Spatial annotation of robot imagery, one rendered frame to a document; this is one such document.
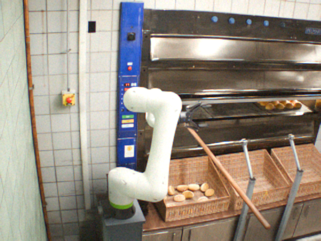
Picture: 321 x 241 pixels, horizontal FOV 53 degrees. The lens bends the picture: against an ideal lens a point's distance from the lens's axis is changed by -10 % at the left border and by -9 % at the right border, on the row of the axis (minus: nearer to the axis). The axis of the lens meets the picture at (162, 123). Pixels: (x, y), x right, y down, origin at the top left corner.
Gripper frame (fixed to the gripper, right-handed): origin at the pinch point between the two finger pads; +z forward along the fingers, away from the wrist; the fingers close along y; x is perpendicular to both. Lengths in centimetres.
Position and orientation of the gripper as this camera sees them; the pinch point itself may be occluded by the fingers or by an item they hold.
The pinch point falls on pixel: (208, 115)
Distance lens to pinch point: 226.5
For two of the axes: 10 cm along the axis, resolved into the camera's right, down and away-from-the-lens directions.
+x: 2.8, 4.2, -8.6
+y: -0.6, 9.1, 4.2
